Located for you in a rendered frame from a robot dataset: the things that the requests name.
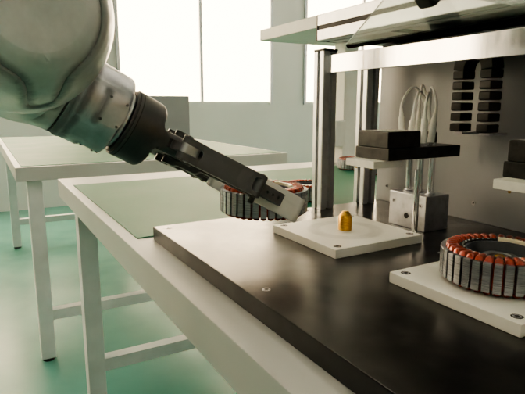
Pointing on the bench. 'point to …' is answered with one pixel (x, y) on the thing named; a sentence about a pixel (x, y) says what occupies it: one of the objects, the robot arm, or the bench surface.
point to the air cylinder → (403, 209)
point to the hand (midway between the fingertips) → (262, 197)
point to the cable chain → (492, 67)
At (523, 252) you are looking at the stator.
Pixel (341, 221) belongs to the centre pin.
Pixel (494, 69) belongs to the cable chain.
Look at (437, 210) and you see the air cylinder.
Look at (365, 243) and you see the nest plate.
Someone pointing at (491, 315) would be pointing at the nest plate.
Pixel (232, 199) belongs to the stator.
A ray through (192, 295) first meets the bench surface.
